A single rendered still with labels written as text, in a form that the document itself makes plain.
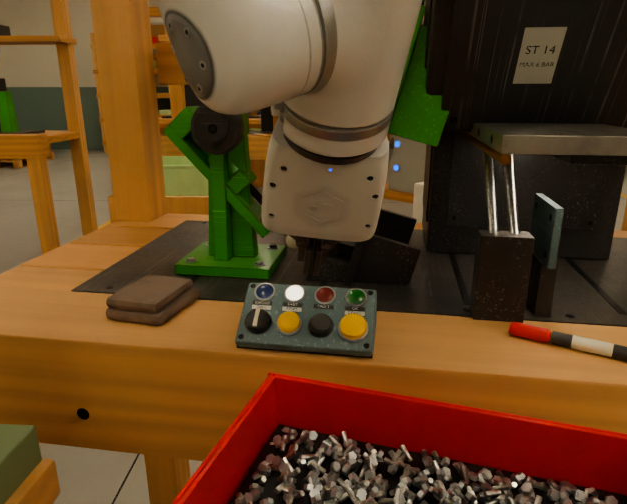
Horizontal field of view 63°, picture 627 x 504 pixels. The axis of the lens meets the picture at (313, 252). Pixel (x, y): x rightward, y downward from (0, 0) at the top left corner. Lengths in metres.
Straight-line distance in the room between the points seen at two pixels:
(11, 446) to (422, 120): 0.58
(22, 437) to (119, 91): 0.86
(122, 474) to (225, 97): 1.68
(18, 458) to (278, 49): 0.40
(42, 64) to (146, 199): 11.02
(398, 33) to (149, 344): 0.43
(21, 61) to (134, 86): 11.22
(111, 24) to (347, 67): 0.96
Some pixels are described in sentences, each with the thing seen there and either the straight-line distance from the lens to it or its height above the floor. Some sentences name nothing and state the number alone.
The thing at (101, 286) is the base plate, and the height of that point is 0.90.
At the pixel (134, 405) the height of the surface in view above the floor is 0.82.
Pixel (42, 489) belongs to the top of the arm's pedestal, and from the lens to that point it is 0.55.
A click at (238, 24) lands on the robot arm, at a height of 1.20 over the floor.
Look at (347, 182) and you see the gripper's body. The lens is 0.40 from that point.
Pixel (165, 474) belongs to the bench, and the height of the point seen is 0.16.
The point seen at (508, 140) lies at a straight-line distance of 0.54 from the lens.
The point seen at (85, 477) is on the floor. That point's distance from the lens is 1.91.
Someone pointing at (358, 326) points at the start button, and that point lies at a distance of 0.54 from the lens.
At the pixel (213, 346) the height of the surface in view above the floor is 0.90.
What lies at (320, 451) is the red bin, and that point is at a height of 0.88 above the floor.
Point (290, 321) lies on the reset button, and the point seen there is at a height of 0.93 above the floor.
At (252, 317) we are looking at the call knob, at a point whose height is 0.94.
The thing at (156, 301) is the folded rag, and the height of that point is 0.93.
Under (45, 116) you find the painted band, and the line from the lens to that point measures 12.25.
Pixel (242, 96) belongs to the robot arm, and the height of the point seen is 1.17.
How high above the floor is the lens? 1.17
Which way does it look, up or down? 18 degrees down
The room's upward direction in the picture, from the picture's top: straight up
